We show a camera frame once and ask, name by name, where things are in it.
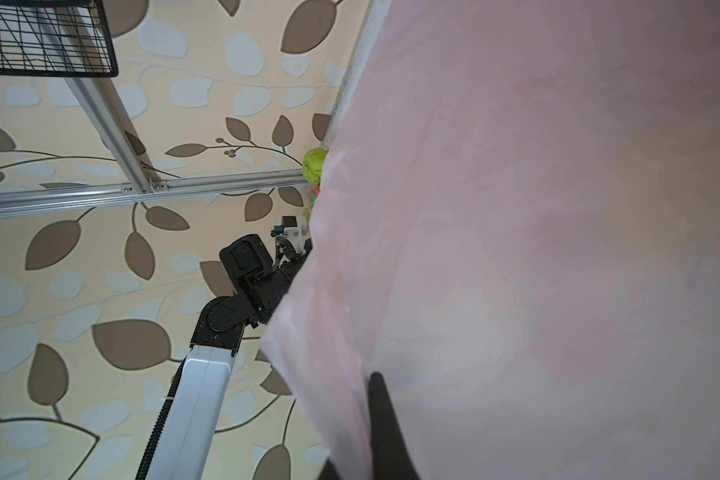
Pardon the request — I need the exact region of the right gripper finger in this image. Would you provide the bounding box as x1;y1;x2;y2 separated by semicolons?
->
367;372;419;480

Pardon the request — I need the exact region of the pink plastic bag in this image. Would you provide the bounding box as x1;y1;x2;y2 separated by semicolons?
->
263;1;720;479

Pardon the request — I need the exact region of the green wrinkled fruit back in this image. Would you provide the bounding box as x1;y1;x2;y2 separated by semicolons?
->
302;148;328;186

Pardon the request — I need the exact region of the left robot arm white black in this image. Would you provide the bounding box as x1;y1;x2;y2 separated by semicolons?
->
136;225;312;479

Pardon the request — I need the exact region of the red dragon fruit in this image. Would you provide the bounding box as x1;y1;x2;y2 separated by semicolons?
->
309;186;320;209

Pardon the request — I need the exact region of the aluminium frame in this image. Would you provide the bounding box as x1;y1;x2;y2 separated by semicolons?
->
0;1;390;215

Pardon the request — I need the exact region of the black wire basket centre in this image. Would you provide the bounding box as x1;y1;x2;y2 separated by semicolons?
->
0;1;119;78

